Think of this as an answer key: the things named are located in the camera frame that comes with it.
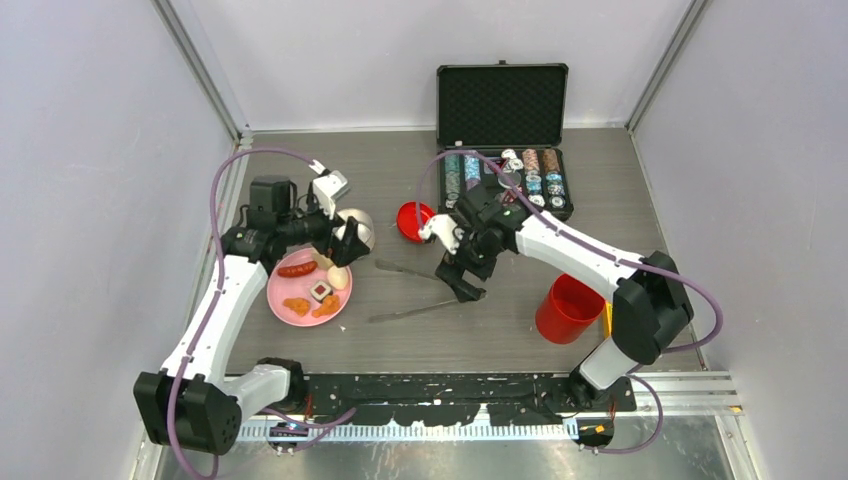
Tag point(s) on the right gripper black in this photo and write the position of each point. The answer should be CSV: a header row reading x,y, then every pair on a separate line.
x,y
452,272

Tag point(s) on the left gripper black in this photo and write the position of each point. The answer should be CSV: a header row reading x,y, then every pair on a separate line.
x,y
345,250

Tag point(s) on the metal serving tongs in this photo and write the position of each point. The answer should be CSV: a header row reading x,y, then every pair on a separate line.
x,y
426,294

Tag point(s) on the white egg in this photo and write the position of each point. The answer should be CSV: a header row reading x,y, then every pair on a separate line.
x,y
338,278

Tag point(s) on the sushi roll piece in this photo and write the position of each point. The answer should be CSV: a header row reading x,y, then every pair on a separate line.
x,y
320,290

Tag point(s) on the red plastic cup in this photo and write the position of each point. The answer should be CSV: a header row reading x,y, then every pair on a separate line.
x,y
567,310

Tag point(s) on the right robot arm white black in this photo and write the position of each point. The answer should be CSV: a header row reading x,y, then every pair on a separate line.
x,y
650,305

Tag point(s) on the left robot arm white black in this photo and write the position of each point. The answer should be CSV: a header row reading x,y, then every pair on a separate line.
x,y
189,401

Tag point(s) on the round steel lunch box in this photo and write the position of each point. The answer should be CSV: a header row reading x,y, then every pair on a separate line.
x,y
363,219

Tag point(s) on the fried chicken drumstick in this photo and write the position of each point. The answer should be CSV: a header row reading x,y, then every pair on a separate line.
x,y
329,306

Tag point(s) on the red lid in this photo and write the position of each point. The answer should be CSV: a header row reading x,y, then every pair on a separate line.
x,y
407,220

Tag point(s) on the pink plate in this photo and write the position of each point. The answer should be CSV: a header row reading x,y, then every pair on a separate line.
x,y
304,291

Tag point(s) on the red sausage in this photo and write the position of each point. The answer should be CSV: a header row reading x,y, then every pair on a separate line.
x,y
298,270

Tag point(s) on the fried chicken nugget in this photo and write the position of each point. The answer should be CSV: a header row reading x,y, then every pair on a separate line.
x,y
299,306

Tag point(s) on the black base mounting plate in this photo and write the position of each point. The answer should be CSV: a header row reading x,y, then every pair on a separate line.
x,y
518,399

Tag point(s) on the yellow red toy block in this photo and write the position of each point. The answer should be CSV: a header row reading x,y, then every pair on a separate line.
x,y
606,320

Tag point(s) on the black poker chip case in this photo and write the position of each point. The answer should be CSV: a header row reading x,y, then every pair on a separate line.
x,y
499,107

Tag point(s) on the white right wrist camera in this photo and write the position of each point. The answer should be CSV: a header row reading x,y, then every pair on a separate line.
x,y
445,229

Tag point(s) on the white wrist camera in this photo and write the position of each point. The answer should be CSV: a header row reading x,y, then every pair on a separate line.
x,y
445,229
329,189

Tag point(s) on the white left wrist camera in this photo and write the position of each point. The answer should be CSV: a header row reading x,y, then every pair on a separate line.
x,y
329,189

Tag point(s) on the toothed aluminium rail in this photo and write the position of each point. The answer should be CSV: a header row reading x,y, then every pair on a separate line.
x,y
266,430

